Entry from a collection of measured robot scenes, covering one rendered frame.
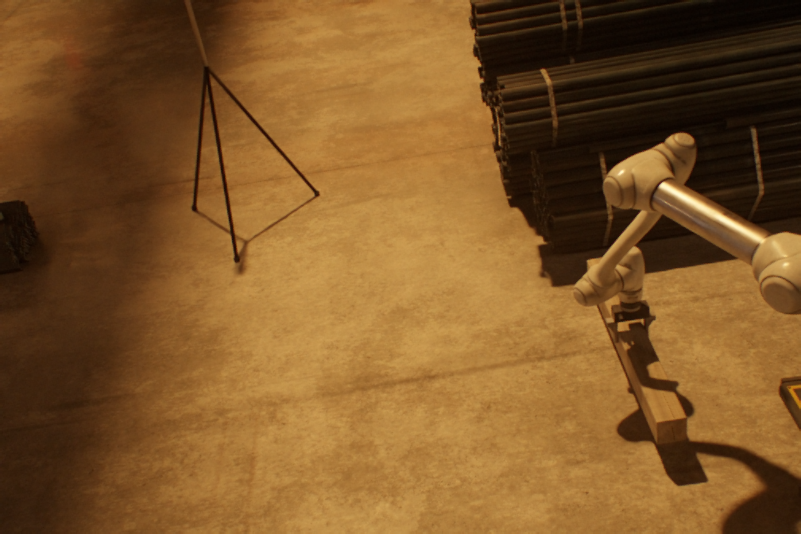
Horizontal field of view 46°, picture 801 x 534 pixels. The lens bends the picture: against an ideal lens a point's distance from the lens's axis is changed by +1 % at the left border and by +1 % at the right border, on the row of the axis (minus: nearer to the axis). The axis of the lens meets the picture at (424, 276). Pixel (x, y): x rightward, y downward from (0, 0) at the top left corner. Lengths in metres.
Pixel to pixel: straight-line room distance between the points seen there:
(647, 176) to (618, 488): 1.07
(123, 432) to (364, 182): 2.06
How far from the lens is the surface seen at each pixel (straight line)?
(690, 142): 2.96
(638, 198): 2.83
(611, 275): 3.25
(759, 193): 4.31
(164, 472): 3.69
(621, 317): 3.47
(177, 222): 5.29
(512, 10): 4.40
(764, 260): 2.58
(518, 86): 4.08
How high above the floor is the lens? 2.39
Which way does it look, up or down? 33 degrees down
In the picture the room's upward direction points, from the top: 10 degrees counter-clockwise
